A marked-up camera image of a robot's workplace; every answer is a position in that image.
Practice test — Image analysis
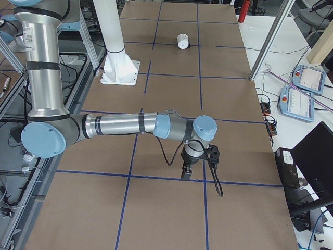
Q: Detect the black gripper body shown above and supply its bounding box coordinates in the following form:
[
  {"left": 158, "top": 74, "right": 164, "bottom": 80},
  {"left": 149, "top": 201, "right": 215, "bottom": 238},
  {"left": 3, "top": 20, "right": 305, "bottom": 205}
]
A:
[{"left": 181, "top": 149, "right": 199, "bottom": 167}]

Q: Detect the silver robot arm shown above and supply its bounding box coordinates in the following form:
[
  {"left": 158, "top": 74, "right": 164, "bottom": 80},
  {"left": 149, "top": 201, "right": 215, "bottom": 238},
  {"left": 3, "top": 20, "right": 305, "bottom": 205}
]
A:
[{"left": 14, "top": 1, "right": 220, "bottom": 180}]

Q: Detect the white pedestal column base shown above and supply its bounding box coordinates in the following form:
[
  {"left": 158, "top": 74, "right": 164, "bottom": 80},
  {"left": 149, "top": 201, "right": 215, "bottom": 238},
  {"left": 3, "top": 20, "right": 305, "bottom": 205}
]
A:
[{"left": 93, "top": 0, "right": 140, "bottom": 86}]

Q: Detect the black box device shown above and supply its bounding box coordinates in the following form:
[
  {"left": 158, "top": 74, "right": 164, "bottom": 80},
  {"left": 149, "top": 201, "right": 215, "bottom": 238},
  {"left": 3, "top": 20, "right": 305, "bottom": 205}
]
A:
[{"left": 274, "top": 147, "right": 300, "bottom": 189}]

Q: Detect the white smiley mug black handle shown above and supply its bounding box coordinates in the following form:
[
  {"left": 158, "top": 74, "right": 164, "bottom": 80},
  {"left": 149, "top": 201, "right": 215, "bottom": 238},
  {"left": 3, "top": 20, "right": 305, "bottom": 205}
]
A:
[{"left": 177, "top": 33, "right": 191, "bottom": 49}]

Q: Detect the pink purple cable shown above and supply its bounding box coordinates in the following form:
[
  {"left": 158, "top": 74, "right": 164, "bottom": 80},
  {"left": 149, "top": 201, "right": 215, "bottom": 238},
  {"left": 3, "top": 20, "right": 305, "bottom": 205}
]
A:
[{"left": 265, "top": 71, "right": 333, "bottom": 113}]

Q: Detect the red cylinder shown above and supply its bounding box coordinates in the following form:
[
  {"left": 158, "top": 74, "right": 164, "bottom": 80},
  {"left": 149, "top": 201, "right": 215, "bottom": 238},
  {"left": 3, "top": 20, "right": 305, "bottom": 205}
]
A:
[{"left": 238, "top": 0, "right": 251, "bottom": 23}]

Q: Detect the aluminium frame post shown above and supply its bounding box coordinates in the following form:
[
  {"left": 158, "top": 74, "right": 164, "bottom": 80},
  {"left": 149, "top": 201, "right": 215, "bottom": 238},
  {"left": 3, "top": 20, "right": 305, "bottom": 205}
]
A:
[{"left": 249, "top": 0, "right": 295, "bottom": 81}]

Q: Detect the black laptop computer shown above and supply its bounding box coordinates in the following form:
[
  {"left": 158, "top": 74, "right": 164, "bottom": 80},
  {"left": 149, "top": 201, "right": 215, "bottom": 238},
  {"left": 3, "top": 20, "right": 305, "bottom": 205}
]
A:
[{"left": 290, "top": 121, "right": 333, "bottom": 195}]

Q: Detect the blue teach pendant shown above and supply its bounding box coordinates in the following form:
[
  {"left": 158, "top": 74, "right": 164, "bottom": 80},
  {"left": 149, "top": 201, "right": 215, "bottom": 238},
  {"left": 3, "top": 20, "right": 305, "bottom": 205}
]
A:
[
  {"left": 292, "top": 65, "right": 326, "bottom": 95},
  {"left": 279, "top": 86, "right": 314, "bottom": 122}
]

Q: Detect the far blue teach pendant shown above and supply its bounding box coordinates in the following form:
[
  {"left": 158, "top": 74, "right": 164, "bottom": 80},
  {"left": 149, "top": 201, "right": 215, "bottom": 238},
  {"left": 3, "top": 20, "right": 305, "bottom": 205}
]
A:
[{"left": 292, "top": 65, "right": 326, "bottom": 95}]

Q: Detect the near blue teach pendant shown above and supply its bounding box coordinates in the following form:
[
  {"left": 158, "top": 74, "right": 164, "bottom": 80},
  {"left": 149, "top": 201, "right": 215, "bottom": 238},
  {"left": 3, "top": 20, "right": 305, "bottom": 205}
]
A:
[{"left": 279, "top": 86, "right": 314, "bottom": 122}]

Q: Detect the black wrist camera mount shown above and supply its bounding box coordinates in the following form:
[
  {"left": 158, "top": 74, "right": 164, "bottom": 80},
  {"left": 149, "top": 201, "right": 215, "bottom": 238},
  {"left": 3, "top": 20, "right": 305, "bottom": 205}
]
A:
[{"left": 206, "top": 144, "right": 220, "bottom": 164}]

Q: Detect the orange black connector strip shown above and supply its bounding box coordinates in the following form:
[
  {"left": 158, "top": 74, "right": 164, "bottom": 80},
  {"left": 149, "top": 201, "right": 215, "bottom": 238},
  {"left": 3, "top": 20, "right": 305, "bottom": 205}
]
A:
[{"left": 260, "top": 102, "right": 277, "bottom": 137}]

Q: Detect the wooden beam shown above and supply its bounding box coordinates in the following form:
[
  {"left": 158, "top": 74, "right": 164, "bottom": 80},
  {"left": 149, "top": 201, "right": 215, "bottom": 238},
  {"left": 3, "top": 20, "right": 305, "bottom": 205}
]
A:
[{"left": 306, "top": 21, "right": 333, "bottom": 64}]

